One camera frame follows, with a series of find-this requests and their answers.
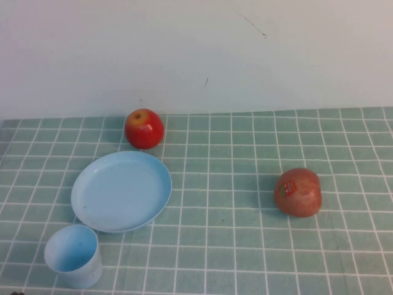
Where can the light blue plastic cup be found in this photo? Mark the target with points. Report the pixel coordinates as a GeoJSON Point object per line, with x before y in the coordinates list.
{"type": "Point", "coordinates": [76, 261]}

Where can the light blue round plate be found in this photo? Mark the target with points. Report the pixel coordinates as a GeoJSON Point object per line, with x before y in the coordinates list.
{"type": "Point", "coordinates": [122, 190]}

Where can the shiny red yellow apple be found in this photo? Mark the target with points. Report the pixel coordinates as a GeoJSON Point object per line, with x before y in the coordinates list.
{"type": "Point", "coordinates": [144, 132]}

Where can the green white checked tablecloth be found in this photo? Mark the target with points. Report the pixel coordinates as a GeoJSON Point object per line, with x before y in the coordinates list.
{"type": "Point", "coordinates": [233, 246]}

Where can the dull red apple with sticker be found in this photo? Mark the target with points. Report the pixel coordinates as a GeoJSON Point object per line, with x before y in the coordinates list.
{"type": "Point", "coordinates": [299, 196]}

